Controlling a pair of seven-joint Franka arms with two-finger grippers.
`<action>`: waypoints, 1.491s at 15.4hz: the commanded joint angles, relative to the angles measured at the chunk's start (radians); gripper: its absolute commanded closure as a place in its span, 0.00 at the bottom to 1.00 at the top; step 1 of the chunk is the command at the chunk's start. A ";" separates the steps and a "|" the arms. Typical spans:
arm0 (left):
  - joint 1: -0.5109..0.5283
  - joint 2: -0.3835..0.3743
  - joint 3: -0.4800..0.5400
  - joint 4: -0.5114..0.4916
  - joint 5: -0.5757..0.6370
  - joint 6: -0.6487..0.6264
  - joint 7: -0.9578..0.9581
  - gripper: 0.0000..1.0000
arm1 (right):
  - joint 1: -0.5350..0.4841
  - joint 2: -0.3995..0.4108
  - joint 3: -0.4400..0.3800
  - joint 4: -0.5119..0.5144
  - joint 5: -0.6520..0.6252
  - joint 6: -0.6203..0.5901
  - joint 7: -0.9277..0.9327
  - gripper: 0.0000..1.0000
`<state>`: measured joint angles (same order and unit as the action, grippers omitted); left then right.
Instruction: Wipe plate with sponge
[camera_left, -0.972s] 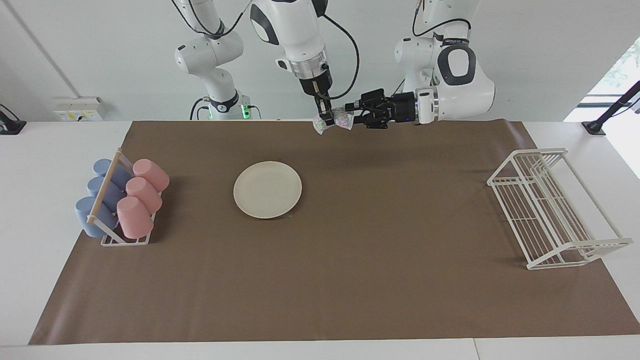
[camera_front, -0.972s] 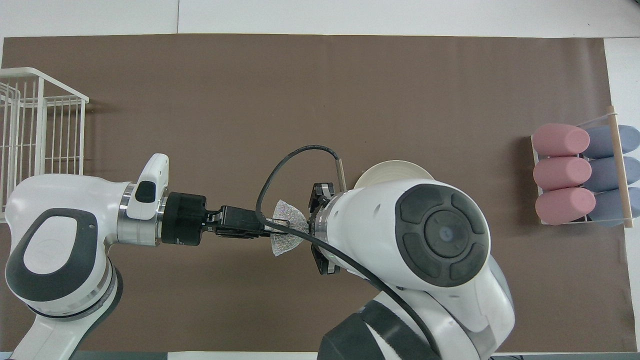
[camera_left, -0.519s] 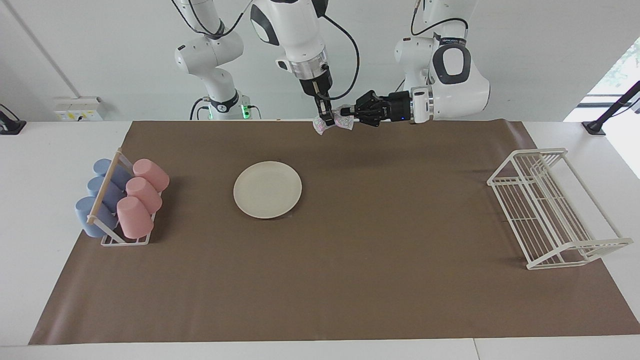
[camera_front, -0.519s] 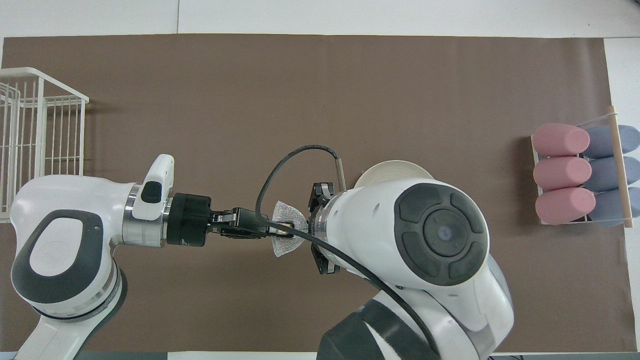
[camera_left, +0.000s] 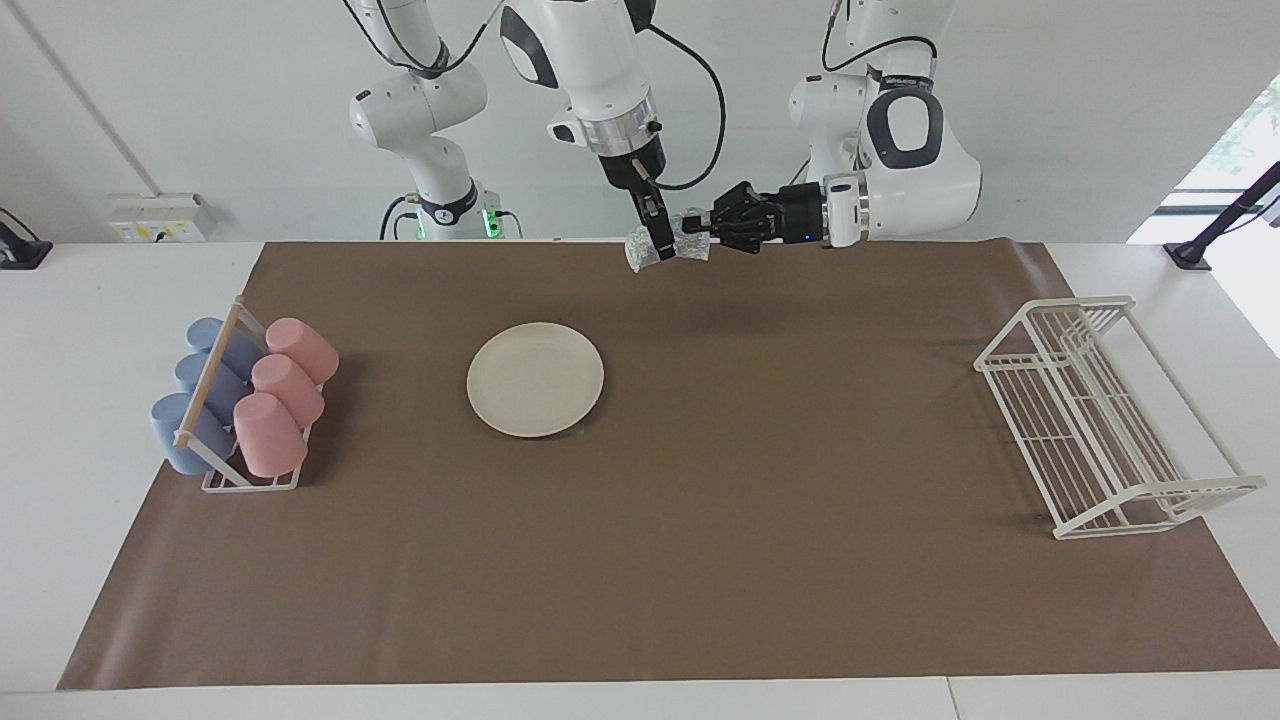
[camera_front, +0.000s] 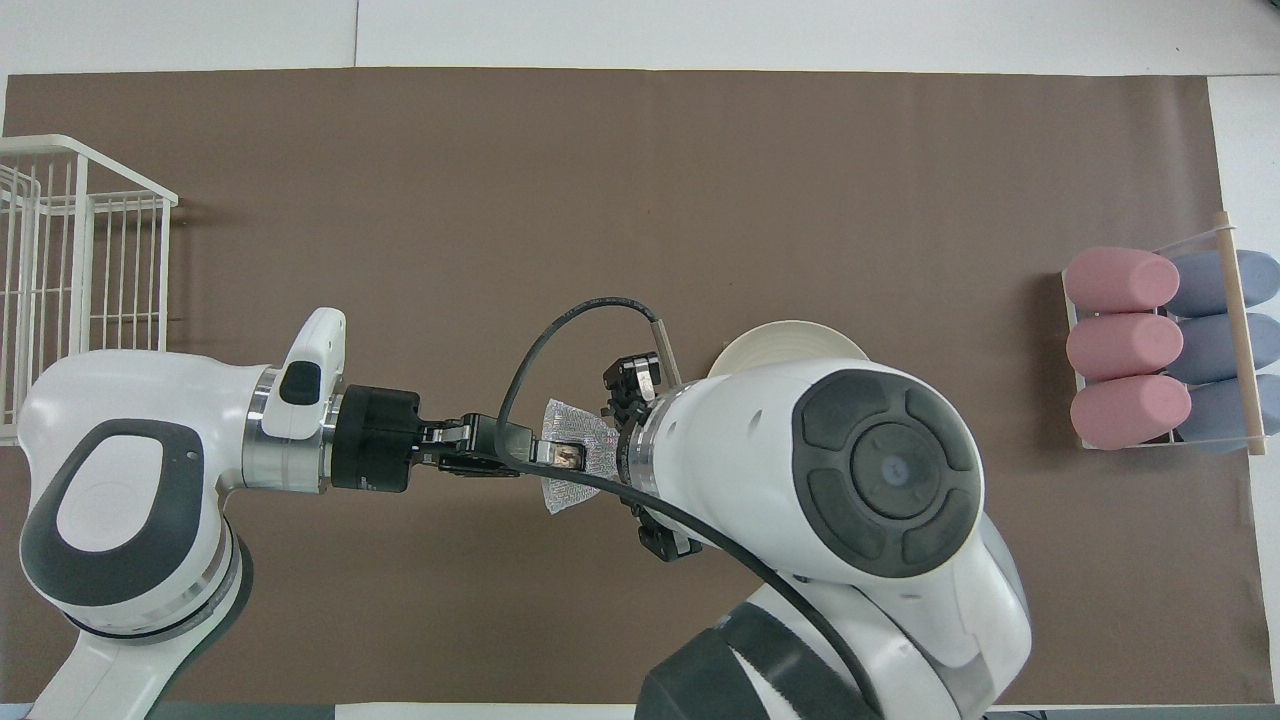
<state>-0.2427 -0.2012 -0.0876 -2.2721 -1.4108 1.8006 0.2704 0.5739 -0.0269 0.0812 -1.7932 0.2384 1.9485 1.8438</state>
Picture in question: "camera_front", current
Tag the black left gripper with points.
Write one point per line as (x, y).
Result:
(375, 440)

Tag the brown table mat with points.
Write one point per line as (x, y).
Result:
(600, 200)

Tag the blue plastic cup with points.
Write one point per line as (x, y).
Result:
(1205, 348)
(1200, 285)
(1210, 410)

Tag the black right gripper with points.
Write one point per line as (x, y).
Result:
(632, 385)

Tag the pink plastic cup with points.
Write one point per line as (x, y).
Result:
(1125, 347)
(1120, 278)
(1130, 412)

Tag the cup rack with wooden rod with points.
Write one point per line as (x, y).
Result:
(1240, 330)

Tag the cream round plate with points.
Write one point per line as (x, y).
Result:
(780, 345)

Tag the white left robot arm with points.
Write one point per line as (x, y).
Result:
(110, 480)

